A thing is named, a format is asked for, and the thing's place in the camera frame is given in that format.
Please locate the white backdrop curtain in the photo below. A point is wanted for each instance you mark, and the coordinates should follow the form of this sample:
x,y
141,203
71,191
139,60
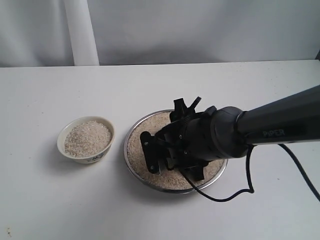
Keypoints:
x,y
46,33

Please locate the white ceramic rice bowl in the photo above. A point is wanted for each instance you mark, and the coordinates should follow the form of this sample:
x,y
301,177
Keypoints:
x,y
86,140

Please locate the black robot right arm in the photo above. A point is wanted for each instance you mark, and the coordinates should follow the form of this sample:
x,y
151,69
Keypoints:
x,y
295,118

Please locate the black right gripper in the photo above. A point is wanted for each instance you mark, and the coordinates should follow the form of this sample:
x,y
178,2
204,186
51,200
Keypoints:
x,y
189,140

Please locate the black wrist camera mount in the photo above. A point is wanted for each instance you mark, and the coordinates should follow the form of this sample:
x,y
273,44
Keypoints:
x,y
182,113

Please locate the round metal rice tray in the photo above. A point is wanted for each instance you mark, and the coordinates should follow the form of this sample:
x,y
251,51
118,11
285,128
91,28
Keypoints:
x,y
163,162

